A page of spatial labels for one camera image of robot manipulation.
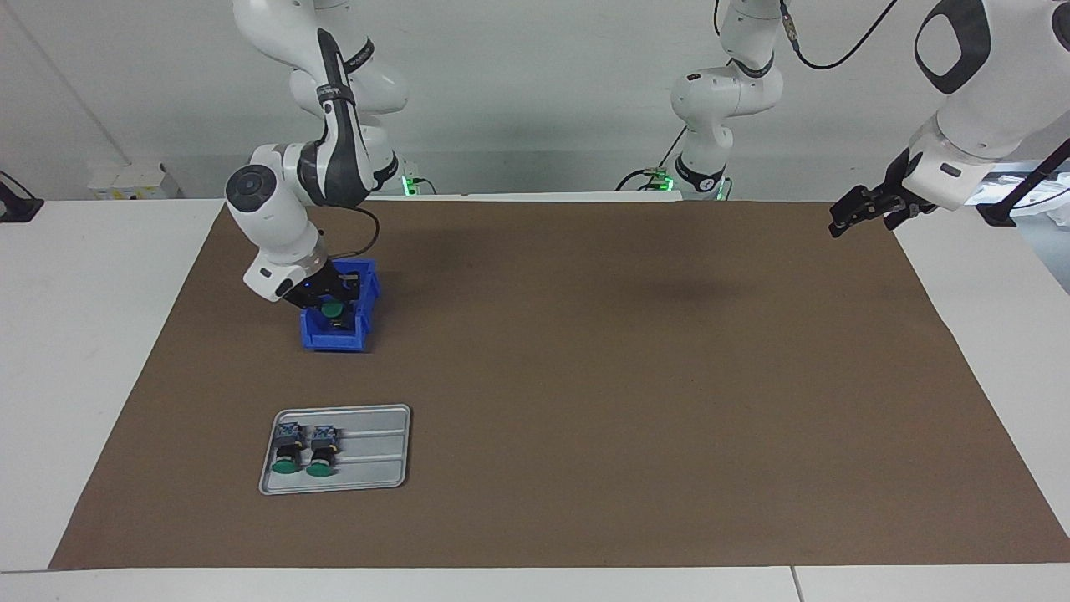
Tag blue plastic storage bin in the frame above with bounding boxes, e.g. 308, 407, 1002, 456
299, 258, 382, 353

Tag black stand with rod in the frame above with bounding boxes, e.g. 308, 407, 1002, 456
976, 138, 1070, 227

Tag black left base cable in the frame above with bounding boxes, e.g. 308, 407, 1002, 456
615, 125, 691, 192

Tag white background equipment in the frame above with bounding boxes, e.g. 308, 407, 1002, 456
970, 161, 1070, 212

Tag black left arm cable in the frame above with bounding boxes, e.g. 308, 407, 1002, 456
776, 0, 900, 71

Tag brown paper table mat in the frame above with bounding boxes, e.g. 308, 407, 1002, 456
48, 198, 1070, 571

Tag grey metal tray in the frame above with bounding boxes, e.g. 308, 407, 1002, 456
258, 405, 412, 496

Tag white background boxes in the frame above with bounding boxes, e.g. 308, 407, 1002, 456
88, 161, 181, 201

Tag black clamp stand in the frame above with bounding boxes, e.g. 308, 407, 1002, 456
0, 171, 44, 223

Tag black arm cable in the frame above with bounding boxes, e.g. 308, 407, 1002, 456
318, 206, 381, 260
776, 0, 900, 71

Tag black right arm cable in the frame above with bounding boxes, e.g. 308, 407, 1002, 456
318, 206, 381, 260

